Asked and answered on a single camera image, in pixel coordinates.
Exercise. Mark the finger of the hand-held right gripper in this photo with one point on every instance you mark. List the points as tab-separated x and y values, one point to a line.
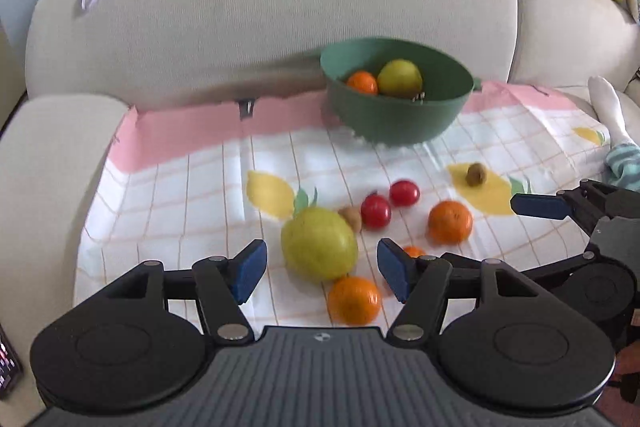
537	206
562	264

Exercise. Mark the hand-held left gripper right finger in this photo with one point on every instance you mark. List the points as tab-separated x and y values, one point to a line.
392	269

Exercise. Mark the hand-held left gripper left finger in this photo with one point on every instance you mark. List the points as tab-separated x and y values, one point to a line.
249	269

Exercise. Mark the small orange mandarin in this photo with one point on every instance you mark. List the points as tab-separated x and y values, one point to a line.
413	251

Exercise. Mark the red cherry tomato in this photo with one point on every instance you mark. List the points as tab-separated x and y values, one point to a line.
404	193
376	212

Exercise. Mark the small brown kiwi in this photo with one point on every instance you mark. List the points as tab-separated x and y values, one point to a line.
351	217
476	173

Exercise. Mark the large yellow-green pear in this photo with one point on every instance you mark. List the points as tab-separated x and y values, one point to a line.
319	244

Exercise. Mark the green plastic colander bowl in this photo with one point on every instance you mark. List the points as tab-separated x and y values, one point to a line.
400	119

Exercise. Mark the teal striped cloth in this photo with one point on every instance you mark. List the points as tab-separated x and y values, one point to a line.
624	164

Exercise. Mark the lemon print checked cloth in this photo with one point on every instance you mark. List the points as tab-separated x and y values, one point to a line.
200	187

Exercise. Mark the black smartphone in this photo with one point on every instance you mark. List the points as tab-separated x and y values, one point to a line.
7	362

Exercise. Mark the beige fabric sofa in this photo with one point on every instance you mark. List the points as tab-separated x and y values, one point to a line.
250	7

